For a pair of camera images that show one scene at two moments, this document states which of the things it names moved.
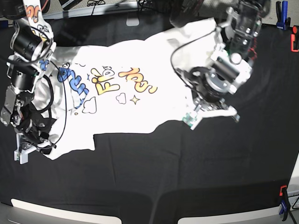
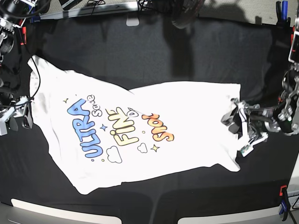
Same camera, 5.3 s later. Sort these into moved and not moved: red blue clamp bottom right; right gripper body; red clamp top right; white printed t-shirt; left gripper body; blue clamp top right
Moved: right gripper body; left gripper body; white printed t-shirt
Not moved: blue clamp top right; red blue clamp bottom right; red clamp top right
